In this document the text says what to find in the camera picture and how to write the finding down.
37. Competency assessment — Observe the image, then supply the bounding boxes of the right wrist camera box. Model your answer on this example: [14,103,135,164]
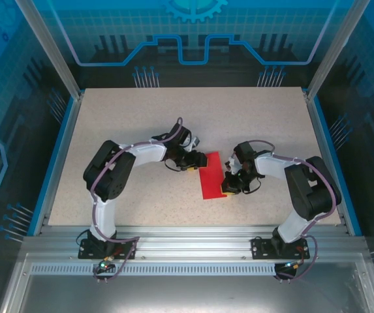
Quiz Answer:
[225,155,240,175]

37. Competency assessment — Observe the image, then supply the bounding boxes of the cable connector with green light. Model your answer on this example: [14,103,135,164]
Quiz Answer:
[97,256,116,273]

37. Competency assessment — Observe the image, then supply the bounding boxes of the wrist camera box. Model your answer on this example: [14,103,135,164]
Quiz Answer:
[186,134,202,153]
[225,155,240,175]

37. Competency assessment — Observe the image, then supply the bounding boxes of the aluminium cross rail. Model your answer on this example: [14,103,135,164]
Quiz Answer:
[23,224,367,261]

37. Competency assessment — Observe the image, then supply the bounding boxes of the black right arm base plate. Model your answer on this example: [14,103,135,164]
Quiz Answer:
[251,237,311,261]

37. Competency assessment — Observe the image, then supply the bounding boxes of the slotted grey cable duct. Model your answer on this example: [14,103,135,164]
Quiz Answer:
[29,263,285,276]

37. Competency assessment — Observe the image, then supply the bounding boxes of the metal sheet tray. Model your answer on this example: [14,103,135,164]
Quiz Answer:
[0,252,374,313]

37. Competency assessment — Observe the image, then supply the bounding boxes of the red square paper sheet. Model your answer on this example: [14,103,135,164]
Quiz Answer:
[198,151,228,200]

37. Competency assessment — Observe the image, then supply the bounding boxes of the aluminium side rail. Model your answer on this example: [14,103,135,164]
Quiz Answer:
[26,89,86,237]
[302,87,364,237]

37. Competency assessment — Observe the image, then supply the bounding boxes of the aluminium frame post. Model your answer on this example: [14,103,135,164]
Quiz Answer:
[14,0,85,100]
[305,0,370,100]

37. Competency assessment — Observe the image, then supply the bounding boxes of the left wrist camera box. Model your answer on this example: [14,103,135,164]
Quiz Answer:
[186,134,202,153]

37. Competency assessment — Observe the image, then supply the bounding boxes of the cable connector with yellow plug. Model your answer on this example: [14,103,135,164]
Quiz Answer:
[279,259,305,271]

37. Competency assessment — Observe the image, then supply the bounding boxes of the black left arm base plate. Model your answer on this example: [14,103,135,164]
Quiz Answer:
[78,239,138,261]

